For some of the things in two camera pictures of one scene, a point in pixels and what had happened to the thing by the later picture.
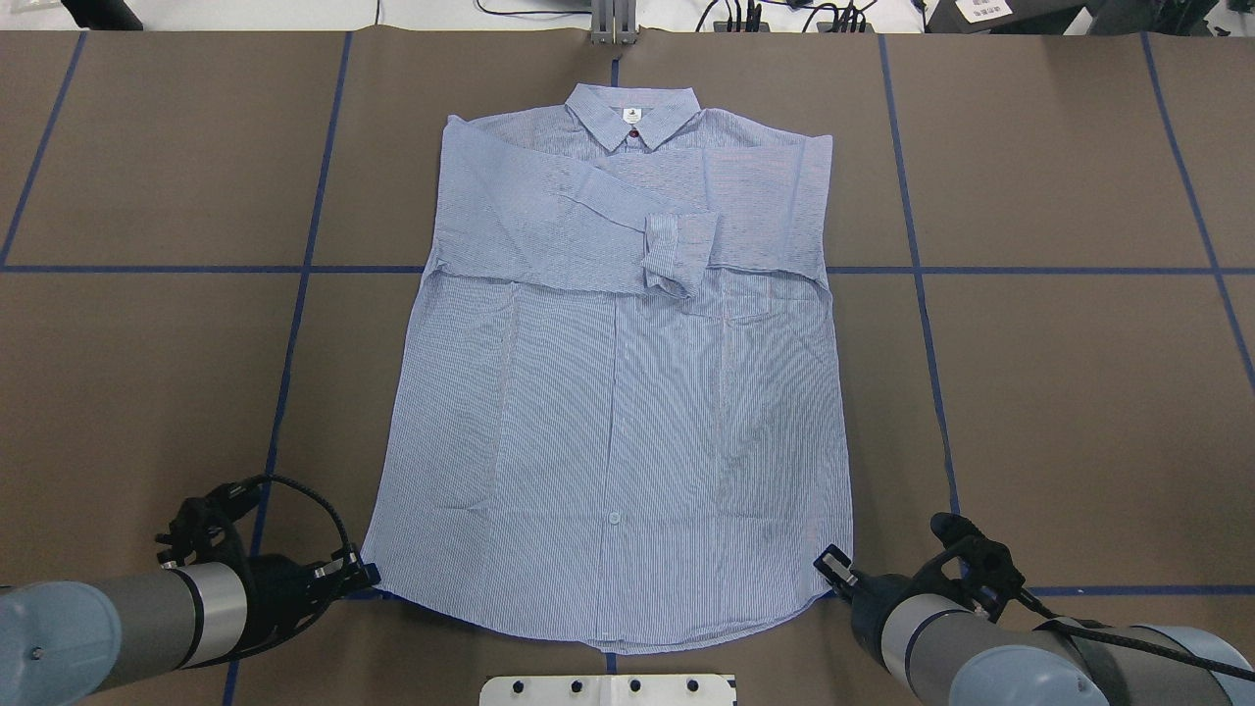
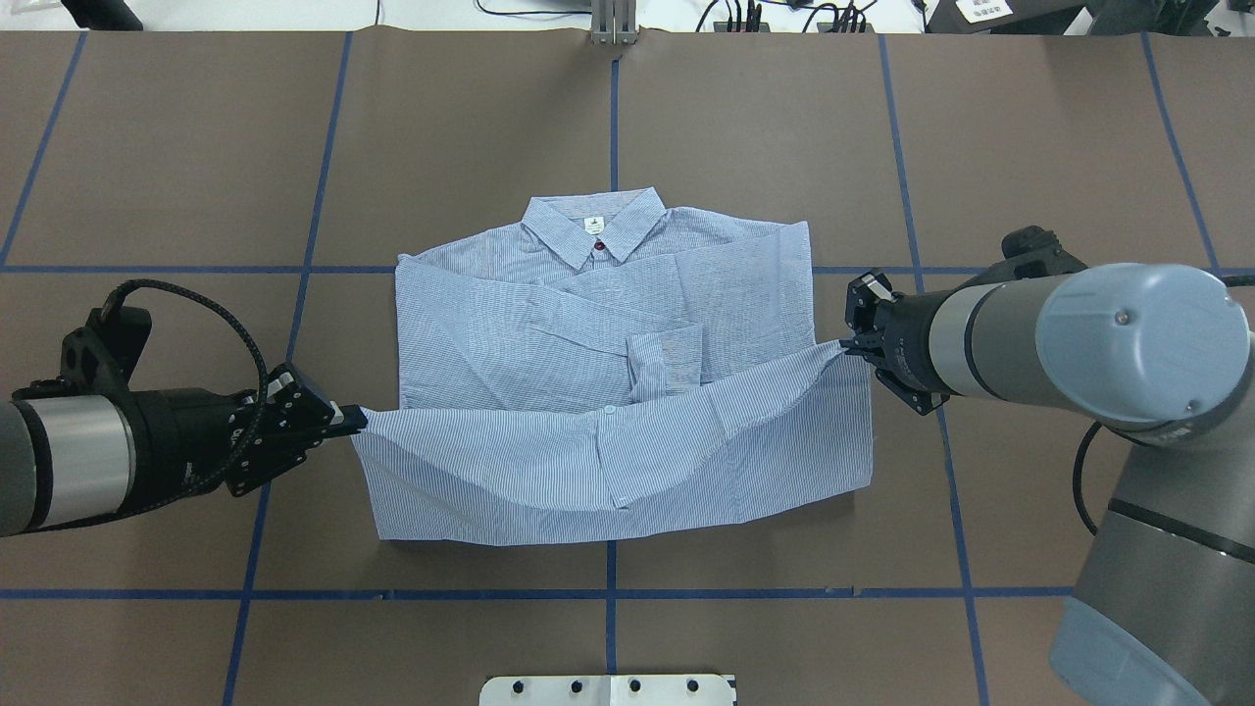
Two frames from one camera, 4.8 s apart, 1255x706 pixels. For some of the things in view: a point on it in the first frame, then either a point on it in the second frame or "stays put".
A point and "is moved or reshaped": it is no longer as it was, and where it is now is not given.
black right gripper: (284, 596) to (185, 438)
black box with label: (1015, 17) stays put
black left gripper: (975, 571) to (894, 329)
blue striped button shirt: (619, 421) is moved or reshaped
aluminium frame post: (614, 22) stays put
